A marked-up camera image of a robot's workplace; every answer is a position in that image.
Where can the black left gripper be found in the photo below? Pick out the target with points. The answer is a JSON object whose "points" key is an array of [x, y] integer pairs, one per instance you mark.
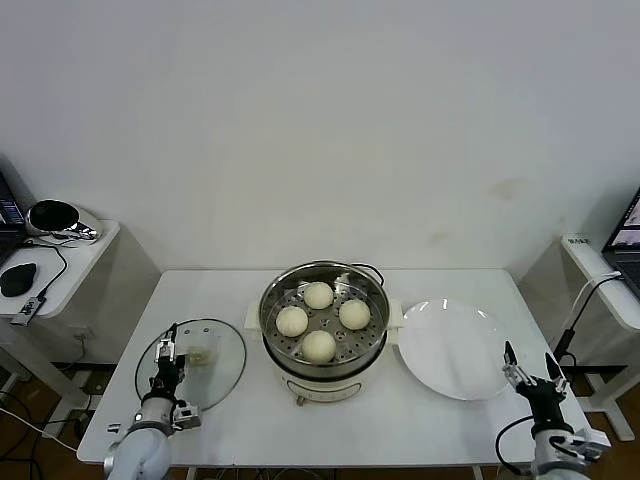
{"points": [[167, 380]]}

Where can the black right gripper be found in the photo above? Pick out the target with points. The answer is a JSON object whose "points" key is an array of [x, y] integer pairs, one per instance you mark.
{"points": [[546, 402]]}

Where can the white steamed baozi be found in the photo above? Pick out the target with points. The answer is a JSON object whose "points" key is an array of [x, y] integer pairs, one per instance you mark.
{"points": [[292, 321], [354, 314], [318, 346], [318, 295]]}

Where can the stainless steel steamer basket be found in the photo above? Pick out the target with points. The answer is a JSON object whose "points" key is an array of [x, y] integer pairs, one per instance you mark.
{"points": [[280, 295]]}

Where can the white round plate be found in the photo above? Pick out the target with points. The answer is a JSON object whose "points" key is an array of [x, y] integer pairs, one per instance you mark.
{"points": [[450, 350]]}

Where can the white labelled side table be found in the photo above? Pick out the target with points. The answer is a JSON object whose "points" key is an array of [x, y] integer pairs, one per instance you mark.
{"points": [[590, 260]]}

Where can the open black laptop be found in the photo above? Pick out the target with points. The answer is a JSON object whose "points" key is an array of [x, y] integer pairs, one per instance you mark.
{"points": [[625, 260], [10, 235]]}

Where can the white electric pot base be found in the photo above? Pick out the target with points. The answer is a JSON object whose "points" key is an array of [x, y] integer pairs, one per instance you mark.
{"points": [[325, 385]]}

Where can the black computer mouse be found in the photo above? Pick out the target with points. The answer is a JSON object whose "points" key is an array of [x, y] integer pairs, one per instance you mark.
{"points": [[20, 279]]}

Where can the chrome device with black top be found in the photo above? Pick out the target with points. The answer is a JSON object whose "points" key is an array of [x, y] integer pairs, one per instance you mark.
{"points": [[50, 215]]}

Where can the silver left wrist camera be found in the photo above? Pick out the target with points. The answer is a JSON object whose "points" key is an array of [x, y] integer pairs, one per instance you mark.
{"points": [[187, 416]]}

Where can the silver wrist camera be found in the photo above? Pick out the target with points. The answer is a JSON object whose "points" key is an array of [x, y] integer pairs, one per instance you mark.
{"points": [[187, 416], [592, 442]]}

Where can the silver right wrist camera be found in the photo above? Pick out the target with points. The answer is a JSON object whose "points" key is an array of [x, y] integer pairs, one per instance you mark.
{"points": [[592, 442]]}

